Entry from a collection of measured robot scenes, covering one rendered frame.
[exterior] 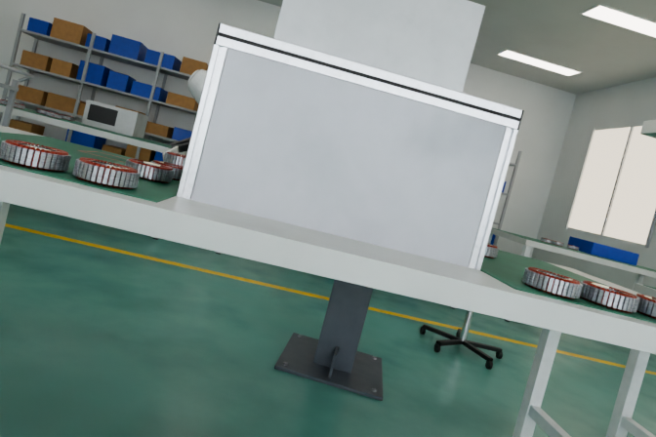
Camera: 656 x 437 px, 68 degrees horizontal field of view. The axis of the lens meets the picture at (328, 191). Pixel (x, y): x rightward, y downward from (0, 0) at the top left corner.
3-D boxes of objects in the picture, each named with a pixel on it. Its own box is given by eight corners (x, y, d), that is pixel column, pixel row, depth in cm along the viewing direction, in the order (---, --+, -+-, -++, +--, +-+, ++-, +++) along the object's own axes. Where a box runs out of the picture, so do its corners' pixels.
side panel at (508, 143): (429, 245, 136) (459, 133, 135) (439, 248, 137) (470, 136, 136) (468, 267, 109) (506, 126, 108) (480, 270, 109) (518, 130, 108)
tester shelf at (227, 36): (232, 79, 144) (236, 63, 144) (449, 139, 152) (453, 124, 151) (213, 44, 100) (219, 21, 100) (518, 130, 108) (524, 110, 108)
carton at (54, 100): (56, 108, 758) (59, 95, 758) (84, 115, 765) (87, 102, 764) (45, 105, 719) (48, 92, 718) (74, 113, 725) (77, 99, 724)
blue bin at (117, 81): (114, 91, 766) (118, 74, 765) (132, 96, 770) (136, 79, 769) (105, 87, 724) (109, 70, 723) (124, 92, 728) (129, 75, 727)
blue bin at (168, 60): (151, 67, 770) (155, 55, 770) (178, 75, 774) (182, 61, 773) (143, 62, 729) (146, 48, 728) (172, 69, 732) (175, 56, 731)
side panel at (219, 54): (197, 188, 129) (227, 68, 128) (209, 190, 129) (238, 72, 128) (176, 195, 101) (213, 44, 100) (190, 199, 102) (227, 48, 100)
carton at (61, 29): (61, 43, 753) (64, 24, 752) (88, 51, 759) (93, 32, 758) (49, 36, 714) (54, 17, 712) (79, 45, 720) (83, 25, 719)
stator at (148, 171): (169, 185, 115) (173, 170, 115) (119, 174, 112) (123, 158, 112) (172, 181, 126) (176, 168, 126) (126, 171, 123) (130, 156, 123)
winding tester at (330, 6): (272, 72, 142) (290, 3, 141) (414, 112, 147) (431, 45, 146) (270, 40, 103) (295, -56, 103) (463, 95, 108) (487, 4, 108)
